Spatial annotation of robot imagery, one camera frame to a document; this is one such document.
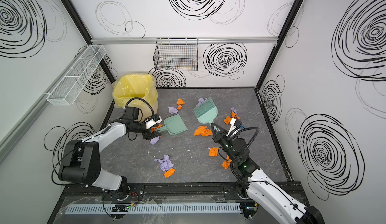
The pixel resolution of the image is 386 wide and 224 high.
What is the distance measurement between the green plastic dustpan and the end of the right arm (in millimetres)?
323

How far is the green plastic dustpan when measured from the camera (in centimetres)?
96

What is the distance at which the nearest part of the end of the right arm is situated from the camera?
655mm
